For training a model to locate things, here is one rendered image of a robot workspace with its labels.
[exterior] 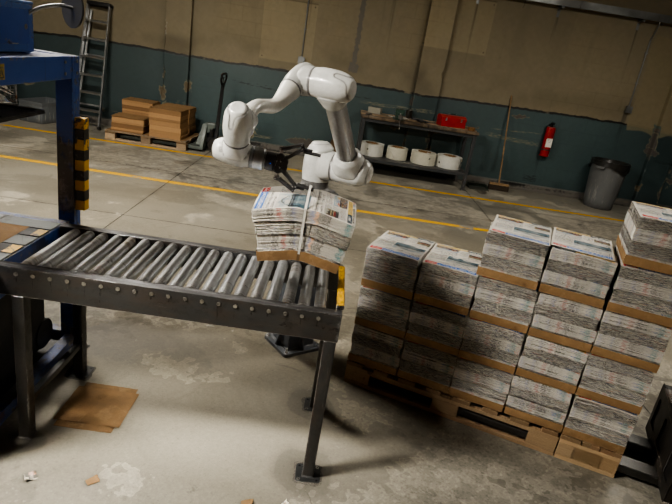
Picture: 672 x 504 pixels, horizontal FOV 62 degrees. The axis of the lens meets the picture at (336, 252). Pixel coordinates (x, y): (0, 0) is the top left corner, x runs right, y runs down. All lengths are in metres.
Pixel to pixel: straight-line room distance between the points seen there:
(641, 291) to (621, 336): 0.23
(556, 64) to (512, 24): 0.95
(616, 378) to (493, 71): 7.18
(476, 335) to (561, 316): 0.41
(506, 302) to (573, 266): 0.35
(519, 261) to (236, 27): 7.40
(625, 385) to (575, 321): 0.37
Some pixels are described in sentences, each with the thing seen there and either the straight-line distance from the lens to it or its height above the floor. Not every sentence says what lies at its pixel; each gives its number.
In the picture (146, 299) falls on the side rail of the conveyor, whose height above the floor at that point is 0.75.
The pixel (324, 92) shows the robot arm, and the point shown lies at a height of 1.57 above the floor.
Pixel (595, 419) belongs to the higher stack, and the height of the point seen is 0.28.
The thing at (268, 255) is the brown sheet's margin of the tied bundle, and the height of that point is 0.95.
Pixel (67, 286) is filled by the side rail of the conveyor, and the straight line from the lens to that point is 2.37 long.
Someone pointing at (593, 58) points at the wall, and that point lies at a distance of 10.04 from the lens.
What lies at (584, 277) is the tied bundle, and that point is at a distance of 2.78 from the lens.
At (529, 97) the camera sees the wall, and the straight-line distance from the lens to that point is 9.75.
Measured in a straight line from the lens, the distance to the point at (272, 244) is 2.23.
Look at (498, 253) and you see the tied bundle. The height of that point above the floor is 0.97.
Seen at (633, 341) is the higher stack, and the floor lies 0.72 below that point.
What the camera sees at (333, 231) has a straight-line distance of 2.18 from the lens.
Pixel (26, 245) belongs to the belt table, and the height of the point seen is 0.79.
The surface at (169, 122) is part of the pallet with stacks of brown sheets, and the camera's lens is 8.68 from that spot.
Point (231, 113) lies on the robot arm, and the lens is 2.12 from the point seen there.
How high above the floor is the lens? 1.76
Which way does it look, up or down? 20 degrees down
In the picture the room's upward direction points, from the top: 9 degrees clockwise
